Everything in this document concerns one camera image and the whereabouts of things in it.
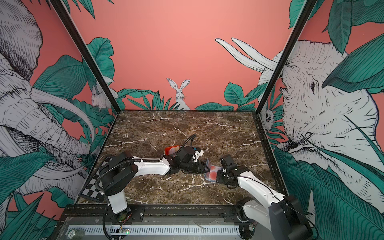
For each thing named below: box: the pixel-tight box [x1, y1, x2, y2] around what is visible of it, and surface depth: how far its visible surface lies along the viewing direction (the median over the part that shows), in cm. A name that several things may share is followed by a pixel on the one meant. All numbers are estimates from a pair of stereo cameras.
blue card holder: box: [204, 158, 223, 183], surface depth 89 cm
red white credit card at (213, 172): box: [208, 164, 223, 182], surface depth 90 cm
